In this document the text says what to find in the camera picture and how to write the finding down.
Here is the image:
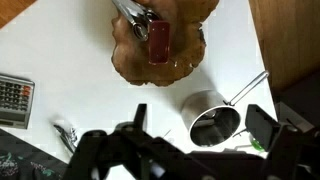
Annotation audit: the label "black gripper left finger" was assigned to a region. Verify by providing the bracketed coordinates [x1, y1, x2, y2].
[133, 104, 147, 130]

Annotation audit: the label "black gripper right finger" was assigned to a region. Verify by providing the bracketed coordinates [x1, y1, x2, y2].
[245, 104, 280, 151]

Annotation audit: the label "red trailer toy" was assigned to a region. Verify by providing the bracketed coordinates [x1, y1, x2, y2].
[149, 20, 170, 64]

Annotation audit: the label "green round object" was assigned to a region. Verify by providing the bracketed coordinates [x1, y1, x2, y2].
[250, 139, 264, 152]

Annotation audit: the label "steel saucepan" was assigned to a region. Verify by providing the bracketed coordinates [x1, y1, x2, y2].
[181, 70, 269, 147]

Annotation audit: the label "brown wooden tray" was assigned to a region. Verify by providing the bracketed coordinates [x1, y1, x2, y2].
[111, 0, 219, 86]

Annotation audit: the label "grey pliers tool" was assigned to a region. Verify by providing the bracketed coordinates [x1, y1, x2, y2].
[54, 124, 78, 153]

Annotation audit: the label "metal measuring spoons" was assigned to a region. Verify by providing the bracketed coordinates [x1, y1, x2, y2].
[112, 0, 160, 41]

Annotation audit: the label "grey calculator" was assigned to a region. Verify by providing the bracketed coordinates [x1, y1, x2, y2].
[0, 73, 35, 129]

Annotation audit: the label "dark floral blanket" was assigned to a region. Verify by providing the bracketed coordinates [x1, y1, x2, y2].
[0, 129, 67, 180]

